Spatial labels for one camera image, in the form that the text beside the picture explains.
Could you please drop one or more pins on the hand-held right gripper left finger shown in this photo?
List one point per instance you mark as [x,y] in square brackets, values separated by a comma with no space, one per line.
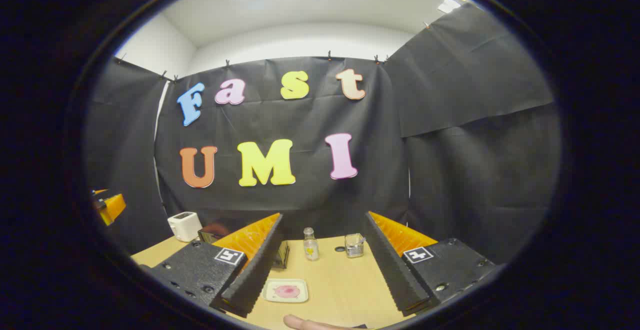
[260,270]

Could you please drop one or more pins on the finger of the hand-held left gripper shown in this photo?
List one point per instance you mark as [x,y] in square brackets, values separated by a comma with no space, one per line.
[112,209]

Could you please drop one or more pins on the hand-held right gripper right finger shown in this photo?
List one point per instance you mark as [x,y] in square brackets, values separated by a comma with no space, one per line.
[392,270]

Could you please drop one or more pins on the cream square food tray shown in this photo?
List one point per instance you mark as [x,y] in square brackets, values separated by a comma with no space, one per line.
[268,286]

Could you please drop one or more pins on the pink ham slice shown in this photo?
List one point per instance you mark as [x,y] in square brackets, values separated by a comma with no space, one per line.
[286,291]

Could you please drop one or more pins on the black electric oven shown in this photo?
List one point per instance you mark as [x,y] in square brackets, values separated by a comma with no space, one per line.
[209,233]

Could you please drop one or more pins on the clear bottle yellow label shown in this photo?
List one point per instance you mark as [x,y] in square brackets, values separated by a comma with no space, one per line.
[310,247]

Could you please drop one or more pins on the white toaster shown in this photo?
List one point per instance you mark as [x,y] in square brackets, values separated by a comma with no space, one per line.
[184,226]

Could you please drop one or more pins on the small ceiling light panel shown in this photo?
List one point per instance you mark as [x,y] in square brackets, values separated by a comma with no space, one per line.
[448,5]

